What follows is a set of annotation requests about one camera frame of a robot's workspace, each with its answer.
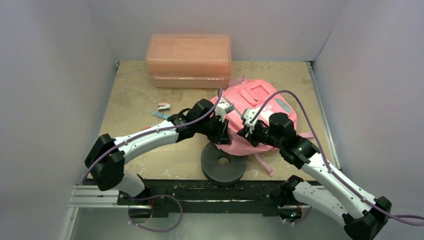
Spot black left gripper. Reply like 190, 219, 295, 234
196, 114, 231, 145

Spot pink student backpack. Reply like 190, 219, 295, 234
215, 76, 298, 177

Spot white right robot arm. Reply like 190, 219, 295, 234
237, 108, 392, 240

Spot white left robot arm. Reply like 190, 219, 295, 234
84, 99, 234, 205

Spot blue highlighter marker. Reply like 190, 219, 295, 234
151, 111, 170, 120

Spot translucent orange plastic box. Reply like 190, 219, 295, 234
145, 33, 232, 89

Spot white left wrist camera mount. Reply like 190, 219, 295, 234
214, 101, 235, 122

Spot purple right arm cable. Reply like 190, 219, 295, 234
251, 89, 424, 227

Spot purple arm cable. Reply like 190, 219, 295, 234
251, 89, 424, 227
81, 87, 225, 233

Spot aluminium rail base frame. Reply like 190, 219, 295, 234
59, 178, 370, 240

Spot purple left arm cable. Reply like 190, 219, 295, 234
81, 87, 225, 233

